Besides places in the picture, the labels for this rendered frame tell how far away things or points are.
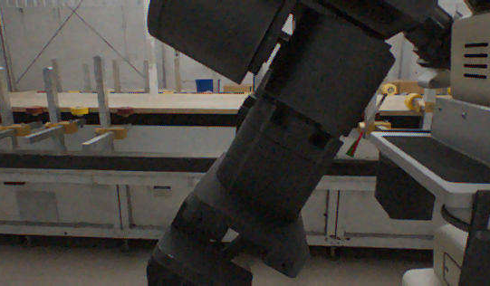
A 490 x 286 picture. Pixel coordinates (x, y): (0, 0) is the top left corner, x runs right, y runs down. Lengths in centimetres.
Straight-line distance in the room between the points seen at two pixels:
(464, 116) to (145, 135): 160
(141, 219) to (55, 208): 54
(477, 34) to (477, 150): 15
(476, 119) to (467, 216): 16
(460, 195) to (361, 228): 172
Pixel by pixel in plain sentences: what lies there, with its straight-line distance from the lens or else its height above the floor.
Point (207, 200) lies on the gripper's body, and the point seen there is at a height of 109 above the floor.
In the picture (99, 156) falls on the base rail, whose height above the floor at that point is 70.
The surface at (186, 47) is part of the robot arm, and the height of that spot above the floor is 116.
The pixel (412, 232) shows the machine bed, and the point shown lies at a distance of 217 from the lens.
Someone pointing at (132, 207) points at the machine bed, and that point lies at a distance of 209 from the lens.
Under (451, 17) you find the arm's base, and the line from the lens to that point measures 67.
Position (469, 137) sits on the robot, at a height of 106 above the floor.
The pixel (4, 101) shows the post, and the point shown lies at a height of 95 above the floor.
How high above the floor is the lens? 116
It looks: 15 degrees down
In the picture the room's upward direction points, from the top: straight up
